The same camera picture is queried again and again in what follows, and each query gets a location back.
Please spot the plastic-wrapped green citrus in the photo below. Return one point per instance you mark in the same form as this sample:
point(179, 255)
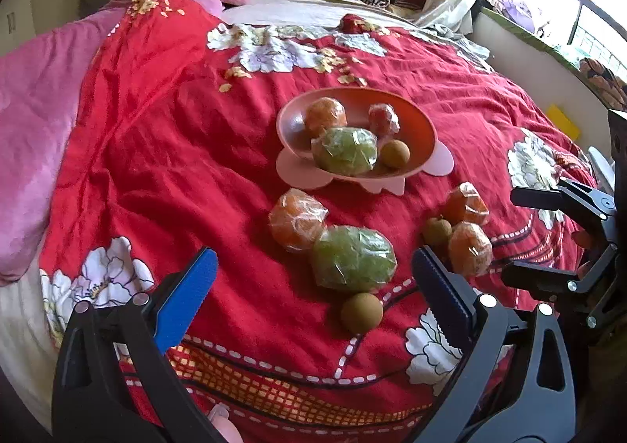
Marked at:
point(345, 151)
point(352, 259)

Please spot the brown longan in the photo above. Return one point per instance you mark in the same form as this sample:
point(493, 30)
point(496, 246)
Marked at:
point(394, 154)
point(361, 311)
point(436, 230)

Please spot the small plastic-wrapped red-orange tangerine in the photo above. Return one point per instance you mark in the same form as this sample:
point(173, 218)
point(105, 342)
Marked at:
point(383, 118)

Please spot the pink plastic bowl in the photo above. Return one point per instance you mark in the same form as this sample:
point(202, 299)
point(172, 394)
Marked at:
point(294, 127)

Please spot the green-edged window ledge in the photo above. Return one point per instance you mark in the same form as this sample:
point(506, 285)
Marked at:
point(519, 61)

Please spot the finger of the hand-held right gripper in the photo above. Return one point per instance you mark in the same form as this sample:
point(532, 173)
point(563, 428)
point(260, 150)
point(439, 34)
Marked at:
point(534, 279)
point(539, 197)

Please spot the white bed sheet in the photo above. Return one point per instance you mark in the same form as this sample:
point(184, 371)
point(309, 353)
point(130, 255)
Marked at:
point(294, 7)

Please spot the light purple garment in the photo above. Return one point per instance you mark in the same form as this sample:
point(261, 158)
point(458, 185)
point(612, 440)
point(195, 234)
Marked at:
point(514, 7)

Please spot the plastic-wrapped orange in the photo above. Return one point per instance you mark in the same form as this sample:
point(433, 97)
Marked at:
point(296, 220)
point(326, 115)
point(470, 247)
point(466, 203)

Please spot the yellow flat object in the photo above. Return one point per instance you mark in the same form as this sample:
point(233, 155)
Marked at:
point(563, 122)

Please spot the red floral blanket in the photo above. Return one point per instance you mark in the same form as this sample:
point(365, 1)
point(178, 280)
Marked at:
point(171, 129)

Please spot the cream fleece blanket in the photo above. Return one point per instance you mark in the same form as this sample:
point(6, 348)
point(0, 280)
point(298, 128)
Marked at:
point(19, 325)

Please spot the person's right hand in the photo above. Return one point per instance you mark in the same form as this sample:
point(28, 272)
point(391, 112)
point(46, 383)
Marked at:
point(583, 239)

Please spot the white plastic object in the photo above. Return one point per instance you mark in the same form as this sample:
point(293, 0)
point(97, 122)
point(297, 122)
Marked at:
point(600, 166)

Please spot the pink quilt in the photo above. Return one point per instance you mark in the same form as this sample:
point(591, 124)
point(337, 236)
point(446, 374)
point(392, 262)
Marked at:
point(34, 129)

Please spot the person's left hand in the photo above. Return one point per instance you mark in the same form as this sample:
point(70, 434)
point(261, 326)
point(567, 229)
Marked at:
point(226, 431)

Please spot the crumpled white grey cloth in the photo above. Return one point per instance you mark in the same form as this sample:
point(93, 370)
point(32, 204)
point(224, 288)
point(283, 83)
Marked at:
point(450, 43)

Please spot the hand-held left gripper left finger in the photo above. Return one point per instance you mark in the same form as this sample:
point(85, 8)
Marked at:
point(188, 296)

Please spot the white wardrobe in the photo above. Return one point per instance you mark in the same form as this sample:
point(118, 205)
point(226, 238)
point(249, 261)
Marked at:
point(29, 16)

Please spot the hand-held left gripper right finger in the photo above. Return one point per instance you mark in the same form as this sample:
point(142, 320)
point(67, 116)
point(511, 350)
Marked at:
point(441, 291)

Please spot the brown patterned cloth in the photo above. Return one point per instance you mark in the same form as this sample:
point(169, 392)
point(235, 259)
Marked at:
point(602, 80)

